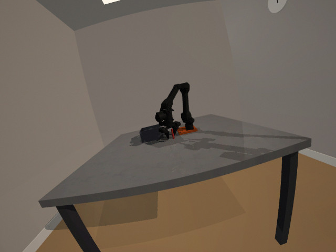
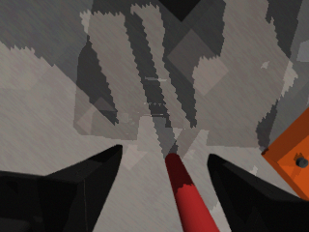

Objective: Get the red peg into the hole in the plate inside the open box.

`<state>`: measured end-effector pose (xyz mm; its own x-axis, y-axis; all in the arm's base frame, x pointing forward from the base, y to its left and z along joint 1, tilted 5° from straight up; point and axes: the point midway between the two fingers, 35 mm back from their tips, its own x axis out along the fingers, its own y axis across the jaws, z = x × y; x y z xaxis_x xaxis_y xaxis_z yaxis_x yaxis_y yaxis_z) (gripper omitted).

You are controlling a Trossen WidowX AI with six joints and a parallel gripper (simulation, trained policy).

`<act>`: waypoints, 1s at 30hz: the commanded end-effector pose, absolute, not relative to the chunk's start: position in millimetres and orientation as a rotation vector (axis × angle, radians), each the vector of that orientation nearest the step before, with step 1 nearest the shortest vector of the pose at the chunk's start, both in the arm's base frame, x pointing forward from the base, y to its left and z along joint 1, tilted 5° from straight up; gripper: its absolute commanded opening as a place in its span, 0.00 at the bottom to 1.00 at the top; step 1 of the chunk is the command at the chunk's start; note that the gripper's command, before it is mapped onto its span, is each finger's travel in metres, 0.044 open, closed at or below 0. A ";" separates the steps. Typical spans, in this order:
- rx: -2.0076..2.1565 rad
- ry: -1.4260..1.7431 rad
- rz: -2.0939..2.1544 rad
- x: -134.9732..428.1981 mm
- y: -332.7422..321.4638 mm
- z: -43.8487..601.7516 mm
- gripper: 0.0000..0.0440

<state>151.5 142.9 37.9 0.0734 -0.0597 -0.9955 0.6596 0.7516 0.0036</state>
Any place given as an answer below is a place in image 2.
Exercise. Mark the red peg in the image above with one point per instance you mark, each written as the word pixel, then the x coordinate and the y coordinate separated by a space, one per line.
pixel 195 216

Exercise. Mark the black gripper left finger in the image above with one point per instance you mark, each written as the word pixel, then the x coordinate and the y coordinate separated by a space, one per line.
pixel 68 200

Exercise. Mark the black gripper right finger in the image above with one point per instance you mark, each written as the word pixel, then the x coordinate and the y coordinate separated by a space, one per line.
pixel 251 204

